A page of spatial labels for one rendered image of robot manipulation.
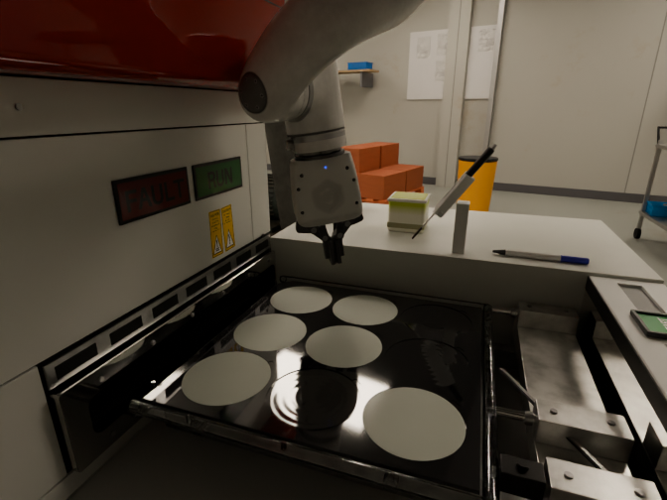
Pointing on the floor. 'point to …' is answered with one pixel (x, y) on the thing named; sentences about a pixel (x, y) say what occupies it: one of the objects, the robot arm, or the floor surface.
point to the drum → (478, 195)
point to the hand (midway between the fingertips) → (333, 250)
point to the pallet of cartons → (383, 172)
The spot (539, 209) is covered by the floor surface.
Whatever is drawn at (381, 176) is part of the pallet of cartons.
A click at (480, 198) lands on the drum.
